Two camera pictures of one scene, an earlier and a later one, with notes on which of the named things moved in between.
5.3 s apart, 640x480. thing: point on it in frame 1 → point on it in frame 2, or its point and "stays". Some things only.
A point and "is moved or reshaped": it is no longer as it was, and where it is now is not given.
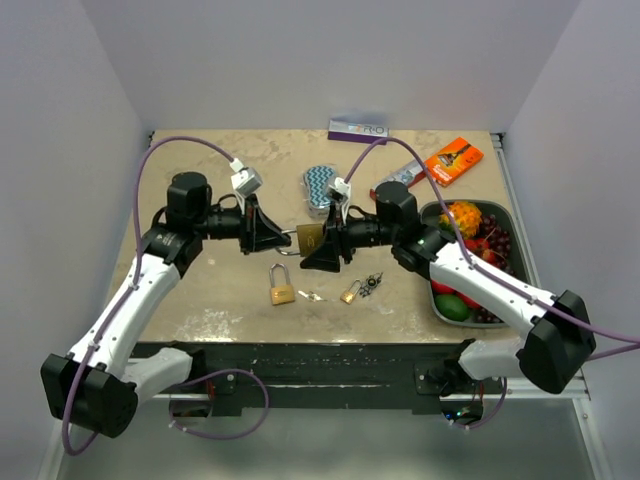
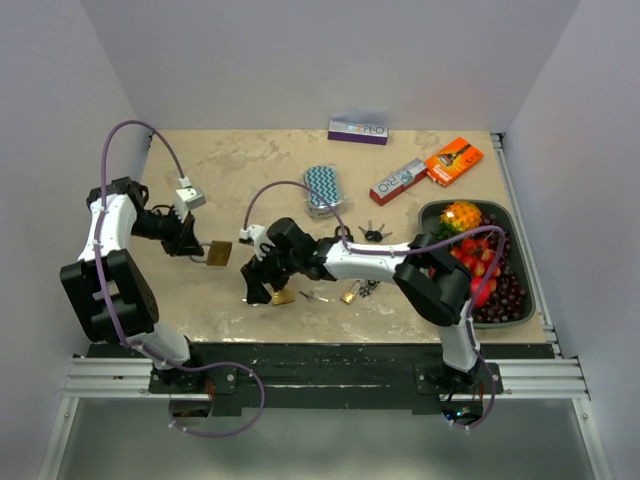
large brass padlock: (310, 236) is moved or reshaped
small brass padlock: (348, 296) stays
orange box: (452, 161) stays
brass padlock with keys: (281, 293) stays
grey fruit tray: (430, 213) stays
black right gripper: (326, 257) → (256, 293)
